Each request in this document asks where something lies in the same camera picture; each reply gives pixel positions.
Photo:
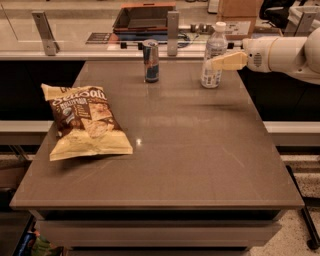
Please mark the cardboard box with label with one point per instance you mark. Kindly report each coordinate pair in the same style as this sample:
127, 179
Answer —
240, 17

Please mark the right metal glass bracket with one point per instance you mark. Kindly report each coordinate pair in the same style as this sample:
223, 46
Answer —
304, 24

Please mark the blue silver energy drink can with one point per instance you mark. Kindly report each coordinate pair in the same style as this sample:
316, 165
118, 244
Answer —
151, 60

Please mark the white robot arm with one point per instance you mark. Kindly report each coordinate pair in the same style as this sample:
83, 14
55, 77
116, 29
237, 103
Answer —
297, 57

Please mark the middle metal glass bracket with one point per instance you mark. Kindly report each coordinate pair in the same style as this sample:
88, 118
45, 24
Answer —
172, 32

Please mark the dark tray with orange rim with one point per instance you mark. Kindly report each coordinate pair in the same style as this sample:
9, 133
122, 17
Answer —
143, 17

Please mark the metal glass bracket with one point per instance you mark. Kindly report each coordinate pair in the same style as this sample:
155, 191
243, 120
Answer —
50, 45
304, 24
172, 32

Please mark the table drawer front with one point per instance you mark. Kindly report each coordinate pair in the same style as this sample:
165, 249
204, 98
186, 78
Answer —
158, 233

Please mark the clear plastic water bottle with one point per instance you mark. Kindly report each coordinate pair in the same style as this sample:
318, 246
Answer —
216, 45

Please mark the brown chip bag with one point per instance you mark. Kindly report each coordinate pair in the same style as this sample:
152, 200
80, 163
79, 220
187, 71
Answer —
85, 123

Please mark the left metal glass bracket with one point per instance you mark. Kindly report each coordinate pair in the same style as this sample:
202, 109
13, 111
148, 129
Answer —
50, 45

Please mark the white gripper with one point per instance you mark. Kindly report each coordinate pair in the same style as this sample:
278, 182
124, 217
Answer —
255, 55

